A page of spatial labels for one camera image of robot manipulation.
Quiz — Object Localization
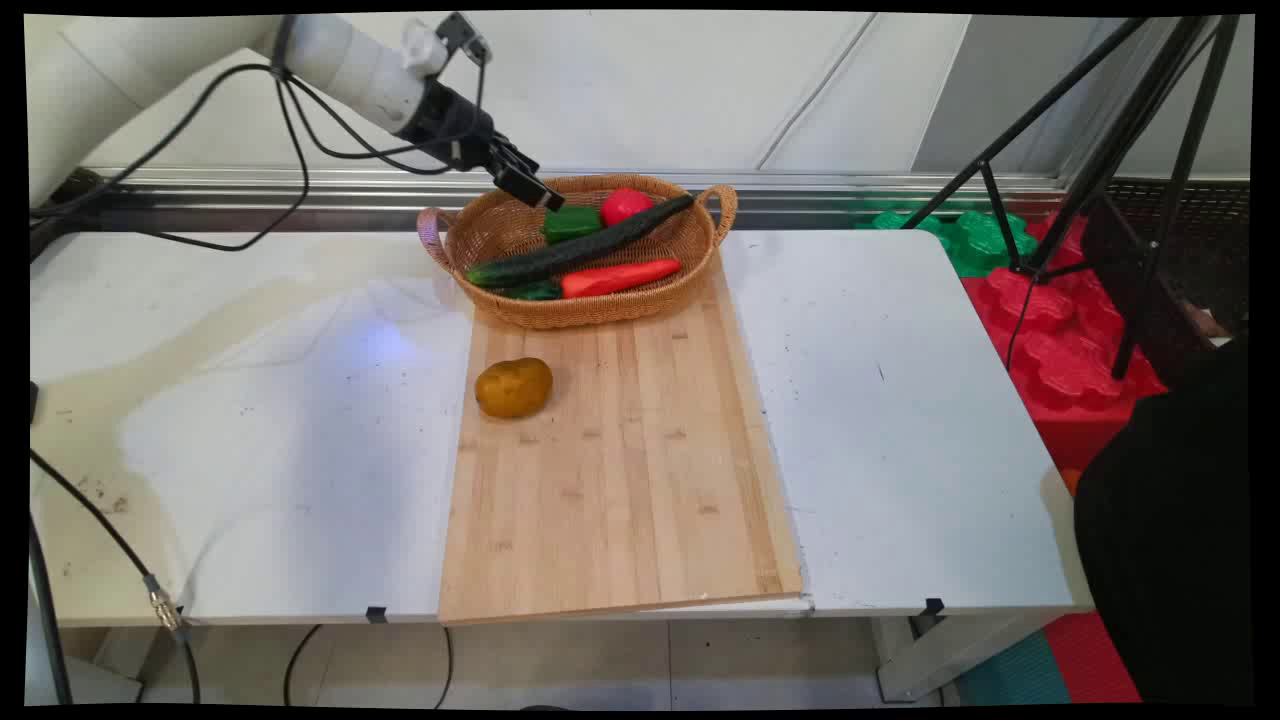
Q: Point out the black camera tripod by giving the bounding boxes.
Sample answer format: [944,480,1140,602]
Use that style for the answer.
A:
[900,14,1243,383]

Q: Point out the bamboo cutting board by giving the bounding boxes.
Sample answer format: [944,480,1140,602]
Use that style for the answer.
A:
[438,250,806,626]

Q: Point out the black pole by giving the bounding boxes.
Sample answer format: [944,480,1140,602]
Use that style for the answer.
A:
[27,515,74,707]

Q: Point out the yellow-brown toy potato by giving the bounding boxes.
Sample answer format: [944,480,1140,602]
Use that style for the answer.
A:
[474,357,554,419]

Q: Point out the orange toy carrot with leaves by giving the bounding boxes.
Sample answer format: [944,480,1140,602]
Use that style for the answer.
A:
[495,258,683,302]

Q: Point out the long black robot cable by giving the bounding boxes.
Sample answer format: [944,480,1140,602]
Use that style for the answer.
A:
[28,62,313,253]

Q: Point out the black mesh panel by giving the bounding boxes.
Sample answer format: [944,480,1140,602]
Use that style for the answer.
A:
[1080,178,1253,353]

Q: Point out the red foam puzzle mat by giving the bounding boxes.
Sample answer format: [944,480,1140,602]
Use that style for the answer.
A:
[958,213,1171,473]

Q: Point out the short black wrist cable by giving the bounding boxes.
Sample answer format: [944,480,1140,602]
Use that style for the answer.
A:
[275,40,493,177]

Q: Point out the white table leg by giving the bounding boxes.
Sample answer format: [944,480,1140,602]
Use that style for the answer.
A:
[873,610,1053,703]

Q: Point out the green toy bell pepper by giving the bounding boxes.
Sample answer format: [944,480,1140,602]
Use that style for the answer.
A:
[541,205,604,245]

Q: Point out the large black fabric object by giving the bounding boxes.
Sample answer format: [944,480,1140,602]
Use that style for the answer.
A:
[1072,335,1253,707]

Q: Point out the woven wicker basket with handles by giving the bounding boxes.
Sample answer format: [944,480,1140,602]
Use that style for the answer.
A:
[417,173,739,331]

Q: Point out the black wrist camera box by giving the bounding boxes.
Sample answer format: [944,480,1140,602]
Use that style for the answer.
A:
[436,12,493,67]

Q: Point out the teal floor mat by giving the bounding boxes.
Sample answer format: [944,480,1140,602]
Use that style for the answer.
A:
[953,628,1073,707]

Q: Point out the black cable with metal connector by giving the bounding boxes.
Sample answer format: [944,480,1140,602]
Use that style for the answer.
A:
[28,448,203,706]

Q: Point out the green foam puzzle mat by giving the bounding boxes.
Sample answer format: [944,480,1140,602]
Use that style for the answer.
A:
[858,205,1041,280]

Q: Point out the red toy tomato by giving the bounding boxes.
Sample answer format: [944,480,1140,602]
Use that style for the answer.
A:
[600,188,655,227]

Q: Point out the metal wall rail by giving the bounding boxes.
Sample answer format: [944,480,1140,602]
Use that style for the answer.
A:
[60,166,1066,233]

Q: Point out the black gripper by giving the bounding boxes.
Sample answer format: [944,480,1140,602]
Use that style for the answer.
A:
[396,78,567,213]

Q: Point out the dark green toy cucumber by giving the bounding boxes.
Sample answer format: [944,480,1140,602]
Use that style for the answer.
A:
[466,194,696,289]

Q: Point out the red floor mat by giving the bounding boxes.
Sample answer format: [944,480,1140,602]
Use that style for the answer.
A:
[1043,610,1143,705]

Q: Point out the black cable under table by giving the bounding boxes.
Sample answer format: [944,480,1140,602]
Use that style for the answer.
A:
[283,624,457,710]

